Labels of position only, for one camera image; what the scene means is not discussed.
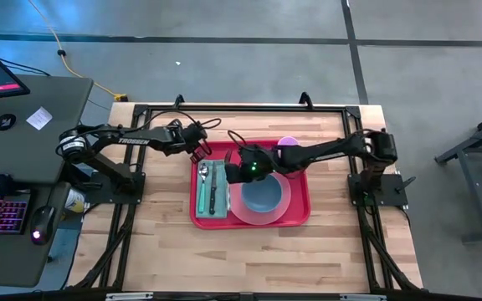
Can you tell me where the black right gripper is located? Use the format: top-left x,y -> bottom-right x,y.
223,143 -> 279,182

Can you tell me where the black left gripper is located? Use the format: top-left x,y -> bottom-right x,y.
162,122 -> 214,165

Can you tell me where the teal-handled spoon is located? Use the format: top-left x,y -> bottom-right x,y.
197,162 -> 210,215

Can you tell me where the black-handled knife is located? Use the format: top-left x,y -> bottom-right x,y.
208,160 -> 219,217

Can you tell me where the green napkin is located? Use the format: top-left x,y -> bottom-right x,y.
195,159 -> 231,220

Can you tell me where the blue bowl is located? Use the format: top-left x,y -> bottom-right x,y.
240,172 -> 285,214

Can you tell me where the pink plate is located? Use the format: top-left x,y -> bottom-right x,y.
228,171 -> 293,226

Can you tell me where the purple mug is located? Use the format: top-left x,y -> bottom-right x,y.
276,135 -> 301,148

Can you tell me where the red plastic tray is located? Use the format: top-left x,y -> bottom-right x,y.
188,140 -> 312,231

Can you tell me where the drink can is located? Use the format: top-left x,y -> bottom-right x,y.
64,187 -> 87,214

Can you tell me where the black crossbar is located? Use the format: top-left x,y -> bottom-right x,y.
0,287 -> 482,301

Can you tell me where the dark grey desk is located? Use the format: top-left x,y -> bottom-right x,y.
0,74 -> 95,186

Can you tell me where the white sticky note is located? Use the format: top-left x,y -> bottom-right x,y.
25,105 -> 54,131

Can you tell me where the black computer mouse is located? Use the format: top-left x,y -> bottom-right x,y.
29,205 -> 57,246

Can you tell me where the round black logo disc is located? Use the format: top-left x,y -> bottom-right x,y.
0,112 -> 18,132

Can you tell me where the black lower desk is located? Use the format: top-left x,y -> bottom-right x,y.
0,181 -> 73,288

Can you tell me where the grey metal side table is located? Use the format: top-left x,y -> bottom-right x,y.
434,105 -> 482,244

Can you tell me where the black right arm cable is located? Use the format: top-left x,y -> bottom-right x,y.
227,129 -> 251,151

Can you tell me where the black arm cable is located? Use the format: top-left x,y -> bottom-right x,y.
227,129 -> 251,151
139,108 -> 223,131

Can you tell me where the black table frame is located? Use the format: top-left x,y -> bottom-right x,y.
72,91 -> 423,294

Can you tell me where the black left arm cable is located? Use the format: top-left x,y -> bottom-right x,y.
139,108 -> 223,131

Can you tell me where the yellow cable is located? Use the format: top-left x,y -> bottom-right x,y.
26,0 -> 130,103

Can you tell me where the black floor cable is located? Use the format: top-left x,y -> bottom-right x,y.
0,57 -> 53,78

